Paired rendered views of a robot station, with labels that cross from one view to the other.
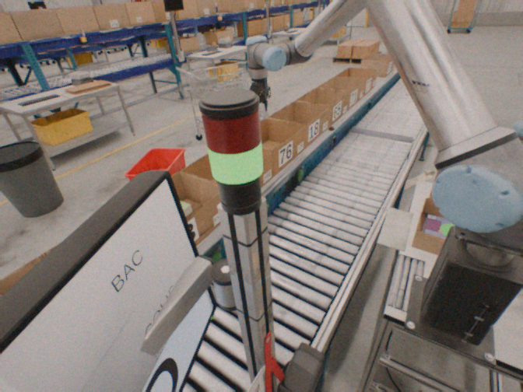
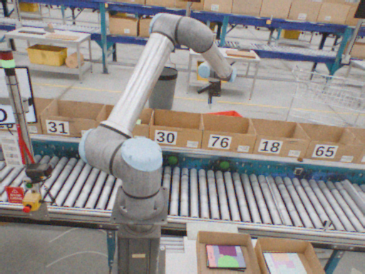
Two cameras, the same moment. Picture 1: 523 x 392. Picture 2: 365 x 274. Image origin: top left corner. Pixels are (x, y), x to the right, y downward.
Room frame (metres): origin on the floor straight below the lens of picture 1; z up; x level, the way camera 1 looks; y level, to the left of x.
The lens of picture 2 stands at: (0.13, -1.41, 2.02)
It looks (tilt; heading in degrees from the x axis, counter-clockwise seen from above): 30 degrees down; 52
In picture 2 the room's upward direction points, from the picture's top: 6 degrees clockwise
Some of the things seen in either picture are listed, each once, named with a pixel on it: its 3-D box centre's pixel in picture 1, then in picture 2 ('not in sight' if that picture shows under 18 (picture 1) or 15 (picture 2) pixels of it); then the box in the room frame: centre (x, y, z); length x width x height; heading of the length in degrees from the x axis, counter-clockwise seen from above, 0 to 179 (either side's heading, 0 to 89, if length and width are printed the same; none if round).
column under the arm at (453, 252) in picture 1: (465, 285); (140, 245); (0.56, -0.64, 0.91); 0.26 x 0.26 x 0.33; 58
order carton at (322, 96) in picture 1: (322, 106); (325, 142); (2.25, -0.54, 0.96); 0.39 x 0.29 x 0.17; 144
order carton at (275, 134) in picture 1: (270, 145); (226, 133); (1.61, -0.08, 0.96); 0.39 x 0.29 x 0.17; 144
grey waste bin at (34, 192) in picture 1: (26, 180); (161, 89); (2.54, 2.36, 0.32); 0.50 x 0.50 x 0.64
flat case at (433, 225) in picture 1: (439, 229); (224, 256); (0.96, -0.82, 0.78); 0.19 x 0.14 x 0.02; 148
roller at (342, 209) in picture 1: (330, 206); (212, 193); (1.26, -0.38, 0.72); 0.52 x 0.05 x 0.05; 54
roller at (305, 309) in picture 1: (268, 290); (118, 185); (0.73, 0.00, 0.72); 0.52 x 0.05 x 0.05; 54
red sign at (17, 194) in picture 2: not in sight; (21, 195); (0.17, 0.04, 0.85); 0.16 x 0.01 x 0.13; 144
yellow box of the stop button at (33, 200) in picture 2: not in sight; (38, 203); (0.24, -0.05, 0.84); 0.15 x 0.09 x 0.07; 144
